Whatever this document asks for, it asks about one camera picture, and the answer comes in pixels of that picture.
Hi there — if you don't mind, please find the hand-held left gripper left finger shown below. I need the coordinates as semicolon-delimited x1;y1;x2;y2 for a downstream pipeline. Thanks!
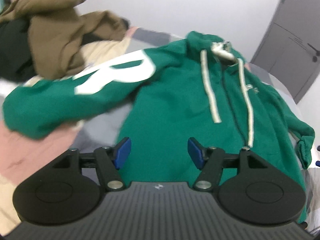
51;137;132;192

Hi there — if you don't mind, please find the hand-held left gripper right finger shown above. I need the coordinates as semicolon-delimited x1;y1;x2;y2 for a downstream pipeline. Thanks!
187;137;270;192

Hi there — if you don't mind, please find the green printed hoodie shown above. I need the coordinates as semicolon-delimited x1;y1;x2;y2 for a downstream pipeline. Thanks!
2;31;315;224

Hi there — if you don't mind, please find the patchwork bed quilt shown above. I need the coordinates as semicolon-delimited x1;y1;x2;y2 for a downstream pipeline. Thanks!
0;26;320;232

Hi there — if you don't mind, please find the brown hoodie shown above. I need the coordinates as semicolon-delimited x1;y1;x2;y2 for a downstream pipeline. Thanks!
0;0;128;80

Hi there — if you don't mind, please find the grey door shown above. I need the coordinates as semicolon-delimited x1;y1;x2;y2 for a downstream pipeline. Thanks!
250;0;320;104

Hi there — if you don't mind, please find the black garment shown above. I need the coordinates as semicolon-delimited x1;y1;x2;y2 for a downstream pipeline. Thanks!
0;20;39;83

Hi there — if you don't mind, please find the black door handle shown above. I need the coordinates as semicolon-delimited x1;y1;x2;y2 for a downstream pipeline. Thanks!
307;43;320;56

